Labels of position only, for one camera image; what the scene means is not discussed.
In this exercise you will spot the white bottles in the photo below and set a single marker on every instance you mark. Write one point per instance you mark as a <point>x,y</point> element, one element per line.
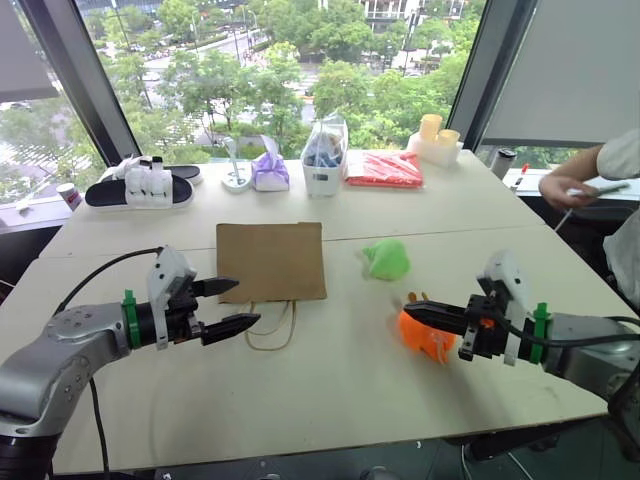
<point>145,182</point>

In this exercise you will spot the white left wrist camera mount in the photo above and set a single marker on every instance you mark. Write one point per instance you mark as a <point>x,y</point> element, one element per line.
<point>167,267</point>

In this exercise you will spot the black table bracket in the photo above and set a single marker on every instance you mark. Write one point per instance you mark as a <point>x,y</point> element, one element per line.
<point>505,445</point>

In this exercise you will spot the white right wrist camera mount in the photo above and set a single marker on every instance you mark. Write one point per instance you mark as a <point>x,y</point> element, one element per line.
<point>512,280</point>

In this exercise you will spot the grey tumbler with black lid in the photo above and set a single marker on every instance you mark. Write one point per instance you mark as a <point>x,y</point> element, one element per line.
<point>502,162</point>

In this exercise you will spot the green wrist clamp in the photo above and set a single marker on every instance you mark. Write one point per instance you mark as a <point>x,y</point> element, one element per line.
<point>540,332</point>
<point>131,320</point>

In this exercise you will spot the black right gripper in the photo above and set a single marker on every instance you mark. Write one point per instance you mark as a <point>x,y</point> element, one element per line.
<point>482,330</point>

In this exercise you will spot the green right wrist clamp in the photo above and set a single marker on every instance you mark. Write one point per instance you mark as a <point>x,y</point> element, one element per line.
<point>540,332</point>

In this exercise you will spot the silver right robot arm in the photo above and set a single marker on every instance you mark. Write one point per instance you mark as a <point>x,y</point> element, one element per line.
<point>585,345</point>

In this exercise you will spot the tall yellow plastic cup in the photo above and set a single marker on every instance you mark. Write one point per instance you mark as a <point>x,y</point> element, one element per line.
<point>431,127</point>

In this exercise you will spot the bystander bare forearm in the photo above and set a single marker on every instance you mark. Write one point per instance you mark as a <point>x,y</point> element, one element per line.
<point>580,162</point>

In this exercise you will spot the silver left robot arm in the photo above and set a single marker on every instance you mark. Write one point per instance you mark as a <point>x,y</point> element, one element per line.
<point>55,345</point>

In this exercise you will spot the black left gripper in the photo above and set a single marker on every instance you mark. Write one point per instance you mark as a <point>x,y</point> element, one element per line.
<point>182,315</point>

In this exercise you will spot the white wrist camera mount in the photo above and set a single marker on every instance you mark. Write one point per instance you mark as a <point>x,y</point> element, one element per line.
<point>512,280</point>
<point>167,267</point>

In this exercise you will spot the black white-soled slipper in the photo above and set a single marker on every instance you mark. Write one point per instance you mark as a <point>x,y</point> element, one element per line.
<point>187,172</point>
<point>107,195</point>

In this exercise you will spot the red plastic package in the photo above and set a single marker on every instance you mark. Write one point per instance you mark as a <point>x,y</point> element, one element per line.
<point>382,170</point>

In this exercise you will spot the white storage box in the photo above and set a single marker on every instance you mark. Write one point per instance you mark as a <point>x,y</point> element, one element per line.
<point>322,180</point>

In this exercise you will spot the bystander white shirt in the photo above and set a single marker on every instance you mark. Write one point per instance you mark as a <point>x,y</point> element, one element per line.
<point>622,160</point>

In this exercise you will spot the bystander bare hand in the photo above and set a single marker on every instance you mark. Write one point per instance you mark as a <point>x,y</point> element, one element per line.
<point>562,190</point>

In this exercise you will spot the green left wrist clamp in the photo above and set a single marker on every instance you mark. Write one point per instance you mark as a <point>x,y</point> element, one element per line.
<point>131,320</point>

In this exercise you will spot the red marker pen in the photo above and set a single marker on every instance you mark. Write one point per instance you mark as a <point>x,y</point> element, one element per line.
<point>520,175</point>

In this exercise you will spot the white cup holder tray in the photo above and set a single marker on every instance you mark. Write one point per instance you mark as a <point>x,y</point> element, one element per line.
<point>432,152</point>

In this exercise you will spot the brown paper bag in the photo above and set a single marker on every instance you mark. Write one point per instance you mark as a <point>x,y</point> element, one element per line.
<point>270,260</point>

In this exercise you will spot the short yellow plastic cup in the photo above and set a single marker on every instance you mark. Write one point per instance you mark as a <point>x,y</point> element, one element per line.
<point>449,137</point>

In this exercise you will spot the purple tissue pack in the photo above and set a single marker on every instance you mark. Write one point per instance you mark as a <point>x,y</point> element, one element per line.
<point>270,172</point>

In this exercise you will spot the green smartphone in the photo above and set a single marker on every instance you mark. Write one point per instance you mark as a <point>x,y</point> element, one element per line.
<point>607,188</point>

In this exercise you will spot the clear bag of blue items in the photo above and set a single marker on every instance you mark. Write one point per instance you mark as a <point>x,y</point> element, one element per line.
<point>325,142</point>

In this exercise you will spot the crumpled white plastic wrap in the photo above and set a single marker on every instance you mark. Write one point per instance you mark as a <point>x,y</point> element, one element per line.
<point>122,167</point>

